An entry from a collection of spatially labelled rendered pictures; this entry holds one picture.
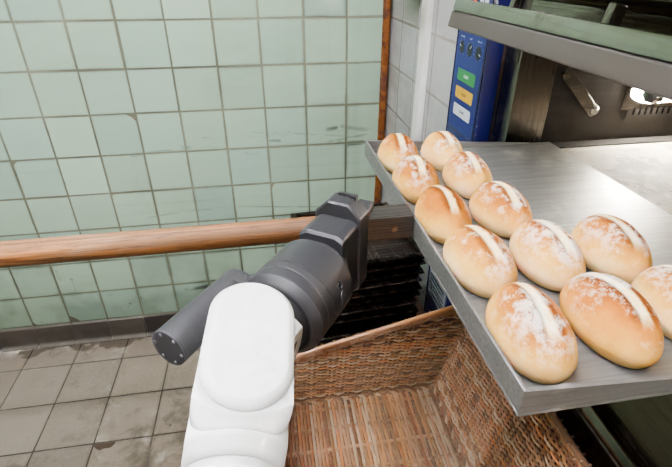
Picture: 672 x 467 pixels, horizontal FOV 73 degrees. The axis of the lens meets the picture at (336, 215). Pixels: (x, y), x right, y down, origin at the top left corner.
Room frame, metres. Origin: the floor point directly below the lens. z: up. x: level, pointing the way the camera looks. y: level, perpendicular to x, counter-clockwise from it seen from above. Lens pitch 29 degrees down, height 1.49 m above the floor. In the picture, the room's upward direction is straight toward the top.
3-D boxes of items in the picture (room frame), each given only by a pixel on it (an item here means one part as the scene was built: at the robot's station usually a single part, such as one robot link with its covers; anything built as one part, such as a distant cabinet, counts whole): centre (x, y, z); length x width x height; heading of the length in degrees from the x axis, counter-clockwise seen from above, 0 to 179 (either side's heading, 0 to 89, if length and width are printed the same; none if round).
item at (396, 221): (0.49, -0.05, 1.21); 0.09 x 0.04 x 0.03; 99
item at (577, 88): (0.85, -0.46, 1.28); 0.09 x 0.02 x 0.09; 99
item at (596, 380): (0.53, -0.27, 1.21); 0.55 x 0.36 x 0.03; 9
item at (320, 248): (0.40, 0.02, 1.21); 0.12 x 0.10 x 0.13; 154
